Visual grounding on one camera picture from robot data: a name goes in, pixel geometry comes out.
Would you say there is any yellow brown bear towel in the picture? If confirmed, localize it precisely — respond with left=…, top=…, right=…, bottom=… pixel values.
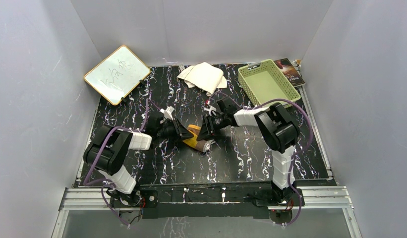
left=183, top=124, right=215, bottom=153

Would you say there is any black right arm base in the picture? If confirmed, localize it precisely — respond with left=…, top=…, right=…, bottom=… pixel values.
left=248, top=186, right=305, bottom=226

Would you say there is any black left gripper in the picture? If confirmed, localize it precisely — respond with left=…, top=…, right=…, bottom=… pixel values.
left=157, top=118, right=193, bottom=143

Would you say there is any crumpled white cloth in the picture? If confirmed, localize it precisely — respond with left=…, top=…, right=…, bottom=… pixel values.
left=177, top=62, right=228, bottom=96

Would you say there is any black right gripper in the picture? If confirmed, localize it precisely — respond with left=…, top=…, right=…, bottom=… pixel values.
left=197, top=114, right=228, bottom=142

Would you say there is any green perforated plastic basket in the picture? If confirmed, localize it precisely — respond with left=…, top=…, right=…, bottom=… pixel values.
left=238, top=59, right=301, bottom=106

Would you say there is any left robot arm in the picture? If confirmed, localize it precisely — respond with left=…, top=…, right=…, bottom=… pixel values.
left=83, top=107, right=193, bottom=206

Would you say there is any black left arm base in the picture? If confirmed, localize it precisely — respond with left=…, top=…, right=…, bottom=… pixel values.
left=103, top=188, right=158, bottom=216

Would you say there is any aluminium front rail frame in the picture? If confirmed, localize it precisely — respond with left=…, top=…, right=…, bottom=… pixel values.
left=53, top=182, right=361, bottom=238

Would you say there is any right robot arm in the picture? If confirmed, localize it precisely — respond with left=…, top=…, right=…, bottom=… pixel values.
left=197, top=98, right=300, bottom=205

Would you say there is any dark book with red cover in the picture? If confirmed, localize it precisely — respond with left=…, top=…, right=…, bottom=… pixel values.
left=274, top=58, right=305, bottom=87

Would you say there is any white board with wooden frame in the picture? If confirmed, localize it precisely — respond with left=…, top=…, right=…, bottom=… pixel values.
left=84, top=45, right=150, bottom=106

